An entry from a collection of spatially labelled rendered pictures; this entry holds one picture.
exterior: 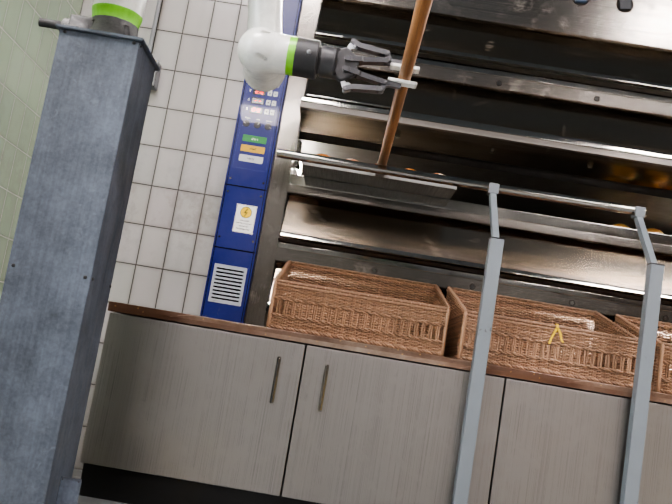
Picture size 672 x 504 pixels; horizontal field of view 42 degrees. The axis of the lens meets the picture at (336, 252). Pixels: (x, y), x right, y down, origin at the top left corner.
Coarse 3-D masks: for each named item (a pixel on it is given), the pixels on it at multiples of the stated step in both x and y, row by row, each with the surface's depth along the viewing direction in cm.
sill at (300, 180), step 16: (304, 176) 324; (352, 192) 323; (368, 192) 323; (384, 192) 323; (400, 192) 323; (448, 208) 322; (464, 208) 322; (480, 208) 322; (544, 224) 321; (560, 224) 321; (576, 224) 321; (592, 224) 321; (656, 240) 320
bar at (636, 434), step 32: (320, 160) 286; (352, 160) 287; (512, 192) 285; (544, 192) 285; (640, 224) 279; (480, 320) 256; (480, 352) 255; (640, 352) 255; (480, 384) 253; (640, 384) 253; (640, 416) 252; (640, 448) 251
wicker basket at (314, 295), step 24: (288, 264) 306; (312, 264) 315; (288, 288) 268; (312, 288) 268; (336, 288) 313; (360, 288) 312; (408, 288) 314; (432, 288) 314; (288, 312) 308; (312, 312) 308; (336, 312) 267; (360, 312) 267; (384, 312) 267; (408, 312) 267; (432, 312) 267; (336, 336) 266; (360, 336) 266; (384, 336) 266; (408, 336) 266; (432, 336) 297
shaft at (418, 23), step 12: (420, 0) 163; (432, 0) 164; (420, 12) 167; (420, 24) 173; (408, 36) 182; (420, 36) 180; (408, 48) 187; (408, 60) 193; (408, 72) 201; (396, 96) 219; (396, 108) 228; (396, 120) 239; (384, 144) 265; (384, 156) 278
